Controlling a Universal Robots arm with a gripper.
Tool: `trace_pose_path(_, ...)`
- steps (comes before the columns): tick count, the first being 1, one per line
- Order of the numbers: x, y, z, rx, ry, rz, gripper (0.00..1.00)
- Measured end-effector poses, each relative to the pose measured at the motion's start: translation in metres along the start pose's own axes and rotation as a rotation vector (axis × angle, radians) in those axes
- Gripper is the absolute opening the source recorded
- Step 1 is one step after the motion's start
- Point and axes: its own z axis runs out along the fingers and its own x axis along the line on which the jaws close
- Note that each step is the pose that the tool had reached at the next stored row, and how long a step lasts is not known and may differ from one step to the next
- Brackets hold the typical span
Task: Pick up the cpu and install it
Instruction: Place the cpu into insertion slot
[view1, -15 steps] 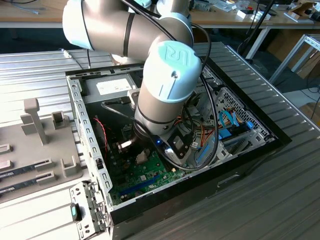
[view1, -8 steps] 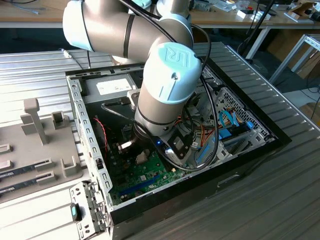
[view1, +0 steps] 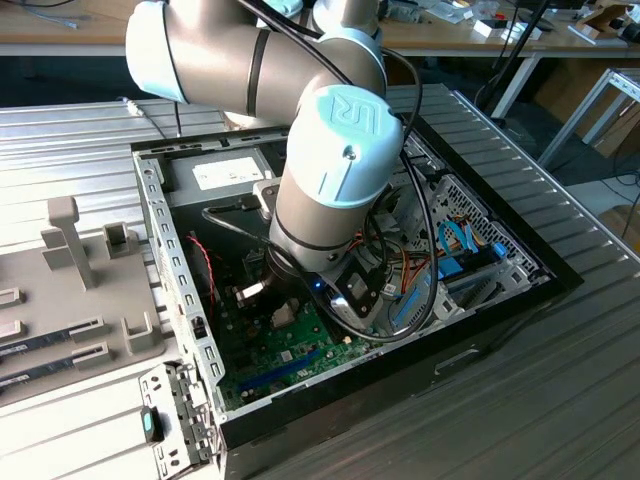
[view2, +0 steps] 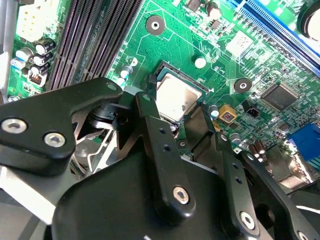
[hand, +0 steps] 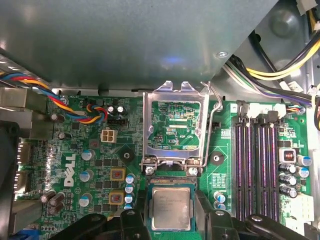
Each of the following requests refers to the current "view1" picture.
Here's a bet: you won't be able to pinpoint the long wooden desk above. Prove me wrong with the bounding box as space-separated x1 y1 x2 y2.
0 0 640 57

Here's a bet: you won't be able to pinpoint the silver CPU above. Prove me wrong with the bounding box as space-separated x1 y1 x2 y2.
269 304 302 331

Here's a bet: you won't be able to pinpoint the blue carrier rail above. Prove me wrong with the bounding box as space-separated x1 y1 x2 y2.
395 284 432 331

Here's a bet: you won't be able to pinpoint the grey power supply unit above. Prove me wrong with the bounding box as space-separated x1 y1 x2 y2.
162 148 289 251

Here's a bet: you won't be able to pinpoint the black PC case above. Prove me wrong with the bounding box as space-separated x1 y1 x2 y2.
130 112 585 480

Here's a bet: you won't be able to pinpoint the black case fan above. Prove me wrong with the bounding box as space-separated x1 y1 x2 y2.
185 234 224 314

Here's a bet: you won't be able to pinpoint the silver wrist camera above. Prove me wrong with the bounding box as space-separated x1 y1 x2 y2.
233 281 267 307

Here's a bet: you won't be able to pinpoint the dark RAM stick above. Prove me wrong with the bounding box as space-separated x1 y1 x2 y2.
0 327 76 360
0 358 79 392

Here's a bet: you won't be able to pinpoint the blue expansion slot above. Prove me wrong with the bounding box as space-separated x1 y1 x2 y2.
237 348 322 395

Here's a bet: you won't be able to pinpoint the cable with white plug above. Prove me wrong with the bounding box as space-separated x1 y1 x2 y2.
124 97 181 139

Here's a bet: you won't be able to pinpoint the flat cardboard sheets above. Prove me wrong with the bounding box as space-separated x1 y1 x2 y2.
592 102 640 159

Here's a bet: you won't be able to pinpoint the green motherboard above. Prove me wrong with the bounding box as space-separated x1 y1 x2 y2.
215 279 387 412

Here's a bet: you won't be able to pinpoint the red twisted fan wire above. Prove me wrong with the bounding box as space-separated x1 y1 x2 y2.
185 230 224 307

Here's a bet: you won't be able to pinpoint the blue flat data wire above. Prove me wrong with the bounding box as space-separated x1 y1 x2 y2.
437 221 485 257

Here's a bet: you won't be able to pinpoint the open cardboard box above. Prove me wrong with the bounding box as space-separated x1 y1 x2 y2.
574 2 640 45

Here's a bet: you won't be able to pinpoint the silver disk bay cage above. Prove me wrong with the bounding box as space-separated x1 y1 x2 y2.
387 134 446 241

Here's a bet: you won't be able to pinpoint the hard disk in blue carrier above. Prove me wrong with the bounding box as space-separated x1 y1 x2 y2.
437 248 504 301

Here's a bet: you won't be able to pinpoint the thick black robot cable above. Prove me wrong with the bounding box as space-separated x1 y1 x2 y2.
202 0 441 344

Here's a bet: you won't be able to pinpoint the black stand pole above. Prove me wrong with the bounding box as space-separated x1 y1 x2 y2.
474 0 551 121

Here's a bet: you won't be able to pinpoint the perforated silver drive cage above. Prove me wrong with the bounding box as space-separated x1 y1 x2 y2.
387 173 554 344

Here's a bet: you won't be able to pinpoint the aluminium profile frame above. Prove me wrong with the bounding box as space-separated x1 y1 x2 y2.
537 67 640 169

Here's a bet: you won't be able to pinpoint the grey parts rack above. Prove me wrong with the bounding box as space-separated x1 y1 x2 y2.
0 197 169 406

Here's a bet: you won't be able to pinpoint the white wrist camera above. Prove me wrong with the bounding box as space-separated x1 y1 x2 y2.
323 267 385 332

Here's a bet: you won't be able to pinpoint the black blue case latch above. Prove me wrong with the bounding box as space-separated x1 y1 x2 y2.
141 406 166 442

